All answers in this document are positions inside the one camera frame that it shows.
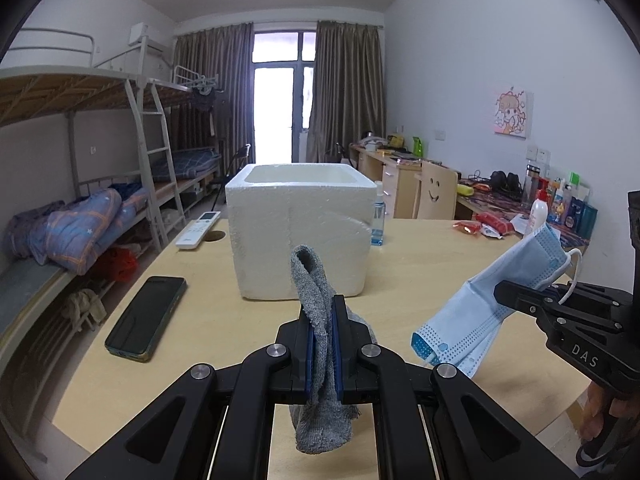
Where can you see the white wall socket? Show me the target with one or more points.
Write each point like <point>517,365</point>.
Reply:
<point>440,134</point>

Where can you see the blue plaid quilt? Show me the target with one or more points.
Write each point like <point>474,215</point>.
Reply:
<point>80,225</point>

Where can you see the black smartphone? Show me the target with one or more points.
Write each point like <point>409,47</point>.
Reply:
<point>145,317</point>

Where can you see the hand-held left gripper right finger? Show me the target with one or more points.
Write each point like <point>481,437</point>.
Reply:
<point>338,360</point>

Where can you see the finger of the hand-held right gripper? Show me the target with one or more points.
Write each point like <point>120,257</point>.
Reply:
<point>530,297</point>

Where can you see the wooden desk with drawers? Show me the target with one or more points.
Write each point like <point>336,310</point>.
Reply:
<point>395,180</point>

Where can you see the hanging dark blue garment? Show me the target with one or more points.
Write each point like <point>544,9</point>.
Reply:
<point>202,100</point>

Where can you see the beige crumpled cloth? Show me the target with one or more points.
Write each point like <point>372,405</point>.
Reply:
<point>82,307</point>

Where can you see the brown curtain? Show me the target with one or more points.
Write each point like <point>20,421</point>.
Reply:
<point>215,85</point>
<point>345,90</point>

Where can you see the grey metal bunk bed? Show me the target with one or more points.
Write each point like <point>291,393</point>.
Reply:
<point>55,90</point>
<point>175,95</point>

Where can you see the person's right hand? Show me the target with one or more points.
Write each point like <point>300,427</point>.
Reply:
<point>594,410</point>

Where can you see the black headphones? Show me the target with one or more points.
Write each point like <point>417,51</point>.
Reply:
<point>505,181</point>

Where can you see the white foam box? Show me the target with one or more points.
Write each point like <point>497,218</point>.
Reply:
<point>290,230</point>

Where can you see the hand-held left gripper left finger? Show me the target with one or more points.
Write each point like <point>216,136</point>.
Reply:
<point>310,360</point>

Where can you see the wooden chair with smiley face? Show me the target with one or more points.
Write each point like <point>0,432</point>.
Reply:
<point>435,192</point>

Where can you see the black flask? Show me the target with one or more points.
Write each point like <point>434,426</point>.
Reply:
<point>531,180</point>

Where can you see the blue plaid bedding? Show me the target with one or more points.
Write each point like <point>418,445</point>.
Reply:
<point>192,162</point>

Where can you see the black folding chair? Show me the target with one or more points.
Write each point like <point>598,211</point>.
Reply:
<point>240,160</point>

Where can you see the white wall switches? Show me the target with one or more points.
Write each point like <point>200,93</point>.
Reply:
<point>538,155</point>

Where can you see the row of toiletry bottles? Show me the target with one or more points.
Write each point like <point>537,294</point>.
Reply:
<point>575,210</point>

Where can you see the blue face mask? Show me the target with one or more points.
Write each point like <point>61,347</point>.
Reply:
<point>480,305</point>

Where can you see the green bottle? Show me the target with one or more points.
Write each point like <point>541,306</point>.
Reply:
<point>418,146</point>

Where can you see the grey metal bed ladder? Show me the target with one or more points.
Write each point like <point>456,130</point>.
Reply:
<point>160,150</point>

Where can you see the desk with patterned cloth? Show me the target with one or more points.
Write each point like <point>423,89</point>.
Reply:
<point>500,205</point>

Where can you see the hanging black garment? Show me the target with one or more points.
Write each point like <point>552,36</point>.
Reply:
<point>220,117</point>

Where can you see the red snack packet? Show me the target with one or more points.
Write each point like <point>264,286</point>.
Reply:
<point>466,227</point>
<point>495,225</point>

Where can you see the cartoon wall poster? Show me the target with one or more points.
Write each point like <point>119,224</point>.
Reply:
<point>512,114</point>

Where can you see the red plastic bag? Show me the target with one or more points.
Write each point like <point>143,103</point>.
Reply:
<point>120,265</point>

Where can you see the clear spray bottle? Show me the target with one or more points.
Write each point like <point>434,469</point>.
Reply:
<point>378,220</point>

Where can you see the white remote control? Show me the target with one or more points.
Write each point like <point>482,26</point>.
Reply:
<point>197,230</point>

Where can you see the glass balcony door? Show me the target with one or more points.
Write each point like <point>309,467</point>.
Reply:
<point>280,100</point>

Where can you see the grey sock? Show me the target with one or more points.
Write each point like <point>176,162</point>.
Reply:
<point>310,280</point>

